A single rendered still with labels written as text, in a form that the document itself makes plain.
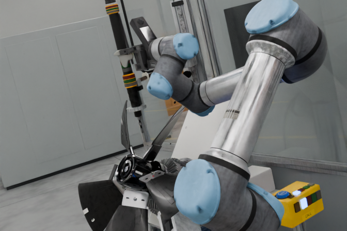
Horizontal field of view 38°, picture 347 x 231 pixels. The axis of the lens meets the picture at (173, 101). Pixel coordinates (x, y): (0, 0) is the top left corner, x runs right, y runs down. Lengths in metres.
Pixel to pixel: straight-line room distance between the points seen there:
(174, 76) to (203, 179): 0.47
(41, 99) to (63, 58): 0.66
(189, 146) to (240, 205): 1.05
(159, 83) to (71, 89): 5.96
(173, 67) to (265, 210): 0.50
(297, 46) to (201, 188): 0.38
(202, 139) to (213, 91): 0.65
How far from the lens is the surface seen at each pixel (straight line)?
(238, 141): 1.04
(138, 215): 1.81
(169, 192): 1.64
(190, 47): 1.40
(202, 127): 2.05
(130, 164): 1.82
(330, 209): 2.23
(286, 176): 2.33
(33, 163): 7.32
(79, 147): 7.40
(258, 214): 1.08
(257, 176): 2.25
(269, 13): 1.13
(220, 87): 1.37
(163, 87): 1.36
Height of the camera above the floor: 1.68
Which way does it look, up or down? 8 degrees down
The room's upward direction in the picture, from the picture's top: 13 degrees counter-clockwise
